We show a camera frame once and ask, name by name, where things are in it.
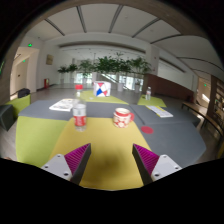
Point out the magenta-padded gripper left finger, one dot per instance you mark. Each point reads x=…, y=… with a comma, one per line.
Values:
x=78, y=159

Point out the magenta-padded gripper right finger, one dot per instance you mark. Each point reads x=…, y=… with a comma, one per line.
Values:
x=146, y=160

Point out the clear red-capped water bottle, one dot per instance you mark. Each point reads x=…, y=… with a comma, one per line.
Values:
x=79, y=116

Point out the red and white patterned mug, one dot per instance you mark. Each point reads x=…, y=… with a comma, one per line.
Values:
x=121, y=118

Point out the white booklet with yellow edge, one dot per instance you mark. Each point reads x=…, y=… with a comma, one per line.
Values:
x=160, y=111

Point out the white printed booklet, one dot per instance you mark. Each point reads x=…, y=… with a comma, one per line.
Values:
x=62, y=105

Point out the small clear plastic bottle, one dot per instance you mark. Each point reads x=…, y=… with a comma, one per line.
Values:
x=148, y=94

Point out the wooden bench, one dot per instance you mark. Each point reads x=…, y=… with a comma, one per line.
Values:
x=200, y=113

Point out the red white blue geometric box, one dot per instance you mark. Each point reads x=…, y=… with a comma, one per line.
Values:
x=101, y=89

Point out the green upholstered chair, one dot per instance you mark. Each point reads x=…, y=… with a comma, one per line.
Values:
x=18, y=105

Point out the red fire extinguisher cabinet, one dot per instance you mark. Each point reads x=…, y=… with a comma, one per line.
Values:
x=46, y=83

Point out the black bag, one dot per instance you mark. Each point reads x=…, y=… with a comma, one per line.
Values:
x=23, y=92

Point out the wooden shelf unit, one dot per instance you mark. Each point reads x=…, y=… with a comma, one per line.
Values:
x=218, y=96

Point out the potted green plants group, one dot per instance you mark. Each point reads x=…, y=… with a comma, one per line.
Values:
x=106, y=65

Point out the green exit sign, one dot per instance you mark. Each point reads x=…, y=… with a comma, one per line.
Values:
x=30, y=44

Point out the framed wall picture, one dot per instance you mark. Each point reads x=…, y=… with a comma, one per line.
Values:
x=49, y=59

